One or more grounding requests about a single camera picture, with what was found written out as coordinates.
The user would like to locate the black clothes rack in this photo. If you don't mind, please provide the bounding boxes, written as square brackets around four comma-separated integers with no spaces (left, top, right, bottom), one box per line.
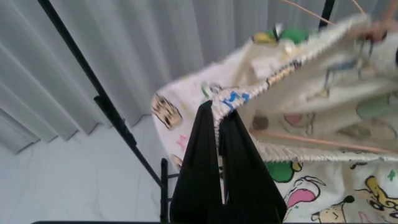
[37,0,336,222]

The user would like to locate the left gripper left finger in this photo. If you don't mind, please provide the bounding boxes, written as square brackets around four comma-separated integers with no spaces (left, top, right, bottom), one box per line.
[169,99,224,222]

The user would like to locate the white curtain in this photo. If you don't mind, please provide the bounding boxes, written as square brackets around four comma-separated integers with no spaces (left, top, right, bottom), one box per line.
[0,0,398,156]

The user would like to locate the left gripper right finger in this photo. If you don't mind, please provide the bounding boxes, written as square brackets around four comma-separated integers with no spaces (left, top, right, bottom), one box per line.
[218,109,287,222]

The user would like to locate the cream printed shorts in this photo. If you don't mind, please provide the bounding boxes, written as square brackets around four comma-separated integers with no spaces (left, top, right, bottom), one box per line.
[150,14,398,222]

